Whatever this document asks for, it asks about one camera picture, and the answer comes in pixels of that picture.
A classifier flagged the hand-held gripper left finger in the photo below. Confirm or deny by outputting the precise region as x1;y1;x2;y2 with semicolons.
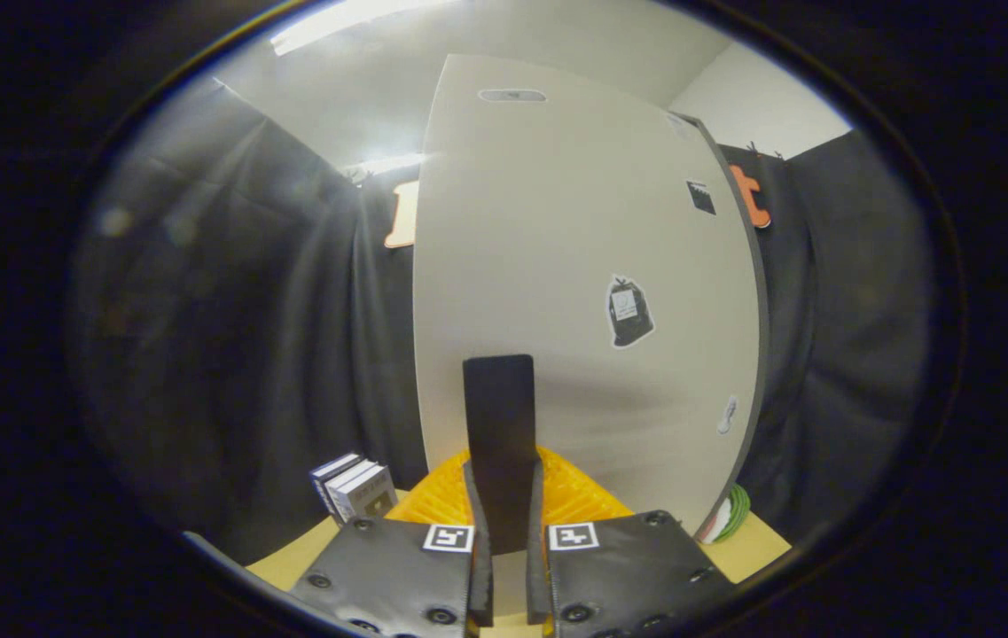
289;354;501;638

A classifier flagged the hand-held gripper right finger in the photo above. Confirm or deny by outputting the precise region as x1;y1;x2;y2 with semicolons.
499;354;737;638

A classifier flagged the white cover book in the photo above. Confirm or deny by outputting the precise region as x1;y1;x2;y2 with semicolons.
336;464;399;525
324;459;379;524

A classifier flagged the dark cover book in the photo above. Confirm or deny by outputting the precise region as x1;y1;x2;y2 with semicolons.
309;452;363;519

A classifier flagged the black backdrop cloth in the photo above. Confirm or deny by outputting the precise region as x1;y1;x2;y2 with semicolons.
69;78;935;568

